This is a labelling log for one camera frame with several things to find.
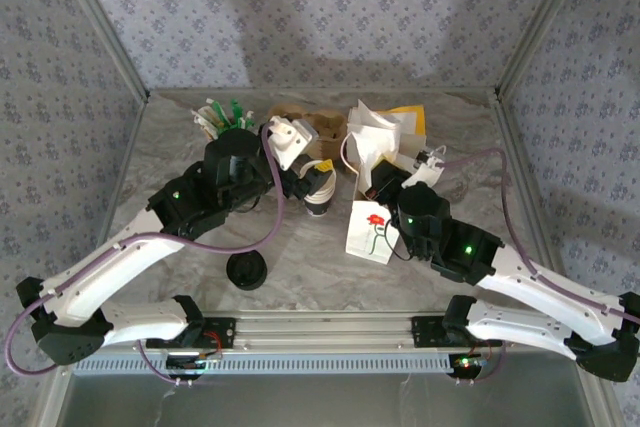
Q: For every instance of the green wrapped straw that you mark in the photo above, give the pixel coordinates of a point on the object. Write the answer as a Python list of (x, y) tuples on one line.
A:
[(217, 112), (245, 119)]

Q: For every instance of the stack of paper bags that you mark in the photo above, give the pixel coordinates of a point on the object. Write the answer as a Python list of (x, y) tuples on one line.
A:
[(372, 142)]

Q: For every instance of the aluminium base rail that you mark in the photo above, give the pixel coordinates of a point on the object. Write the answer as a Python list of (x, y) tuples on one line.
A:
[(325, 332)]

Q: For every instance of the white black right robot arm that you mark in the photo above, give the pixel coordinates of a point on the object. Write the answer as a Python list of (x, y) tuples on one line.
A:
[(525, 292)]

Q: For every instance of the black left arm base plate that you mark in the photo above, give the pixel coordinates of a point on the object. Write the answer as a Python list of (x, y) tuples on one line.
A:
[(220, 332)]

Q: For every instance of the stack of black lids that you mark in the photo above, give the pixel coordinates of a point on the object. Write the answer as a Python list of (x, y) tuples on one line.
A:
[(246, 272)]

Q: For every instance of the brown paper straw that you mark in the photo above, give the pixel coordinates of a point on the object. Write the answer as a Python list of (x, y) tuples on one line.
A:
[(218, 124)]

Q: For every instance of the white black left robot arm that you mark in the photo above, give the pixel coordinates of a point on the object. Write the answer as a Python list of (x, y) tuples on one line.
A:
[(100, 277)]

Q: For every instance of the brown pulp cup carrier stack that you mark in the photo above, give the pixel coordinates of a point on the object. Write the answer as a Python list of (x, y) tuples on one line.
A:
[(330, 129)]

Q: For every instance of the yellow paper sheet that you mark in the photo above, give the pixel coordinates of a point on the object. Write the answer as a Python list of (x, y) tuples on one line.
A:
[(412, 111)]

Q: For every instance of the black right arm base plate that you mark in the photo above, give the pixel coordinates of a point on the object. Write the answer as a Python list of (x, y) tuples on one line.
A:
[(430, 332)]

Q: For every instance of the white flower print paper bag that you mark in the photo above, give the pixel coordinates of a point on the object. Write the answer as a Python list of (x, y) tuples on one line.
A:
[(367, 247)]

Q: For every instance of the stack of paper cups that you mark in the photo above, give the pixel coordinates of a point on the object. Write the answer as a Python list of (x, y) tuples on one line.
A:
[(320, 204)]

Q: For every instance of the aluminium frame post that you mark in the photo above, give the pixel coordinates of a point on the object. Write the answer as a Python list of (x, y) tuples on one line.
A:
[(105, 32), (540, 27)]

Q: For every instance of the small circuit board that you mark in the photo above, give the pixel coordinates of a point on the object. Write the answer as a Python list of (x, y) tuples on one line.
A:
[(467, 363), (192, 364)]

